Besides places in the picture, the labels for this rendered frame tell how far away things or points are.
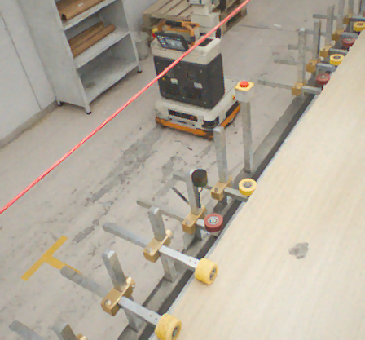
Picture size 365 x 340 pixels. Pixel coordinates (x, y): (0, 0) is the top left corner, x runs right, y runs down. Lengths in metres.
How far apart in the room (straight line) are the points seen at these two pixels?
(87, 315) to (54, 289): 0.32
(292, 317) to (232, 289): 0.22
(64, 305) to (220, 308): 1.49
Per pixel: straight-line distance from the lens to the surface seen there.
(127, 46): 4.91
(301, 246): 1.72
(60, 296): 2.94
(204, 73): 3.41
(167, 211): 1.96
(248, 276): 1.65
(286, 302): 1.60
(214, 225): 1.81
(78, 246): 3.15
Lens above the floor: 2.26
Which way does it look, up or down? 39 degrees down
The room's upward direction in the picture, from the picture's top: 11 degrees counter-clockwise
